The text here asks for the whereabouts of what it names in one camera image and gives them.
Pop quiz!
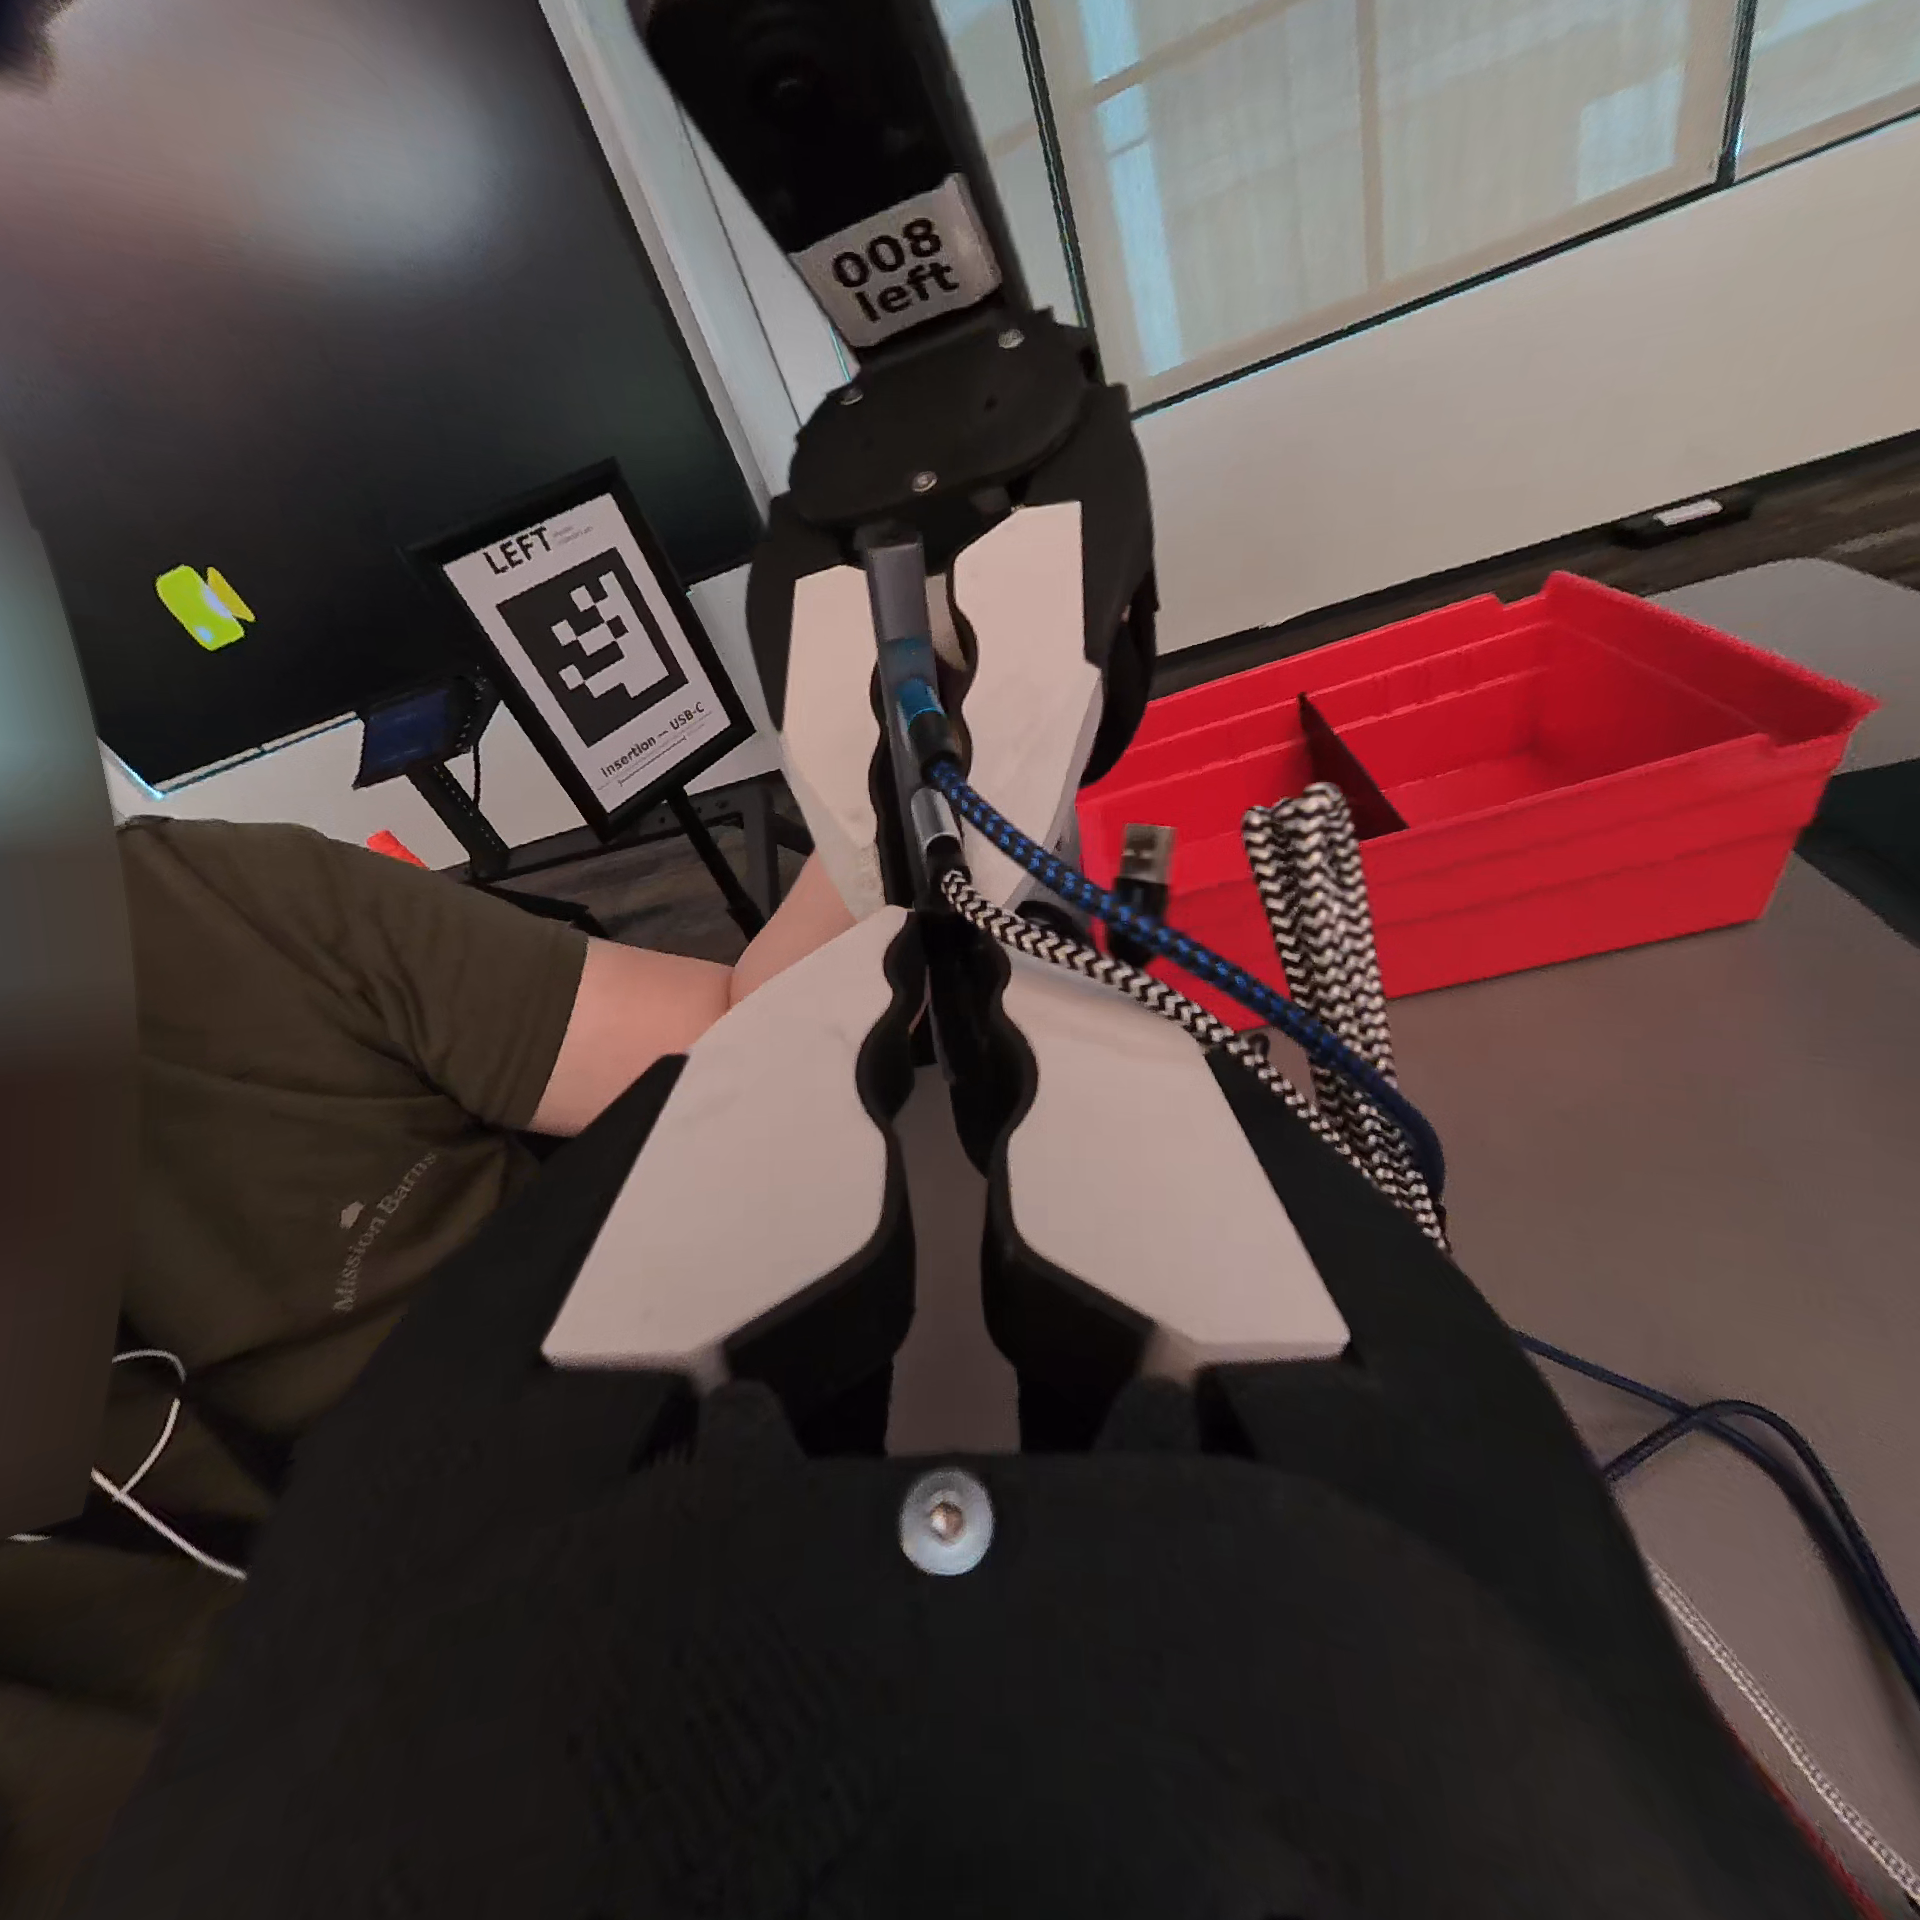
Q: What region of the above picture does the small blue screen device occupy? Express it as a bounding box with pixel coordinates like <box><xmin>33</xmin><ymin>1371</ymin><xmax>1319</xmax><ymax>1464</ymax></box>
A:
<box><xmin>354</xmin><ymin>678</ymin><xmax>493</xmax><ymax>789</ymax></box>

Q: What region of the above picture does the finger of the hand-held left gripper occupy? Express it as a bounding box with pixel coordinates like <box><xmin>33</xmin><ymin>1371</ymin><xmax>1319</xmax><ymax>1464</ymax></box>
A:
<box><xmin>779</xmin><ymin>558</ymin><xmax>903</xmax><ymax>921</ymax></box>
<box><xmin>949</xmin><ymin>502</ymin><xmax>1123</xmax><ymax>913</ymax></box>

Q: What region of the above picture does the thin white cable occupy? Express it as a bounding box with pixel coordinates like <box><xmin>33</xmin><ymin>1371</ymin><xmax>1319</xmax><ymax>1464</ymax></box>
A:
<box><xmin>7</xmin><ymin>1347</ymin><xmax>251</xmax><ymax>1585</ymax></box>

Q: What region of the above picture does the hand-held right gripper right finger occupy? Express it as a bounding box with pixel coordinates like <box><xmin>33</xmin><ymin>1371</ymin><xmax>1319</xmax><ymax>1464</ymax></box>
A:
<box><xmin>931</xmin><ymin>915</ymin><xmax>1354</xmax><ymax>1450</ymax></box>

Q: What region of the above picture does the person's left forearm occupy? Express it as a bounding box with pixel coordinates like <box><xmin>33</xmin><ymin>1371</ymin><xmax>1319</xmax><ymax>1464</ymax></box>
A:
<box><xmin>534</xmin><ymin>856</ymin><xmax>849</xmax><ymax>1137</ymax></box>

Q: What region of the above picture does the large grid window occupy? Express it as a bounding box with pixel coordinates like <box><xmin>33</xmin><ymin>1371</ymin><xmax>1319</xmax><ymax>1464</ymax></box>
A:
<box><xmin>931</xmin><ymin>0</ymin><xmax>1920</xmax><ymax>414</ymax></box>

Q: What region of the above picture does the framed marker sign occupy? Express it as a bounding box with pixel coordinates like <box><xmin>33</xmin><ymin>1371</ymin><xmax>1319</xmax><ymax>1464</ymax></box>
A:
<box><xmin>400</xmin><ymin>459</ymin><xmax>760</xmax><ymax>841</ymax></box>

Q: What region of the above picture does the black white braided cable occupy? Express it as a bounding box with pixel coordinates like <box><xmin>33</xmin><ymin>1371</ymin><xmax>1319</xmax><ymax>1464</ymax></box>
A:
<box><xmin>903</xmin><ymin>780</ymin><xmax>1455</xmax><ymax>1254</ymax></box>

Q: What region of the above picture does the large black screen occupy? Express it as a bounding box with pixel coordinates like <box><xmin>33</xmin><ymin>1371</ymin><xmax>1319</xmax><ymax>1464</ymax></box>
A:
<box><xmin>0</xmin><ymin>0</ymin><xmax>771</xmax><ymax>794</ymax></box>

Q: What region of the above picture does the black tripod stand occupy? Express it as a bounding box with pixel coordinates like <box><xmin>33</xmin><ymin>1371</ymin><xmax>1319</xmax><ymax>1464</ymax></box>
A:
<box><xmin>405</xmin><ymin>749</ymin><xmax>789</xmax><ymax>939</ymax></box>

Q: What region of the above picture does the red plastic bin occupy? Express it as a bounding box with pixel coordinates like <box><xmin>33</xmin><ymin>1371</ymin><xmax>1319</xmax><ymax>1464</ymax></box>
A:
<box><xmin>1072</xmin><ymin>569</ymin><xmax>1882</xmax><ymax>1004</ymax></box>

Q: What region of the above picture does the blue black braided cable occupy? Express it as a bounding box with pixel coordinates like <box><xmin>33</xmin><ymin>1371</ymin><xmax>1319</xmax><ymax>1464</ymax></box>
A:
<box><xmin>882</xmin><ymin>633</ymin><xmax>1455</xmax><ymax>1202</ymax></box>

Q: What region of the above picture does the black floor device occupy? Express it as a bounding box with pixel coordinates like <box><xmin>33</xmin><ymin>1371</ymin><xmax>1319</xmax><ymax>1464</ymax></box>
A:
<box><xmin>1613</xmin><ymin>491</ymin><xmax>1761</xmax><ymax>548</ymax></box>

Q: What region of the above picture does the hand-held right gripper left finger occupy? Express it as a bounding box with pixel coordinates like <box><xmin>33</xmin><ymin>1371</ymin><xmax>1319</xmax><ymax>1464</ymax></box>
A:
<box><xmin>541</xmin><ymin>904</ymin><xmax>921</xmax><ymax>1453</ymax></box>

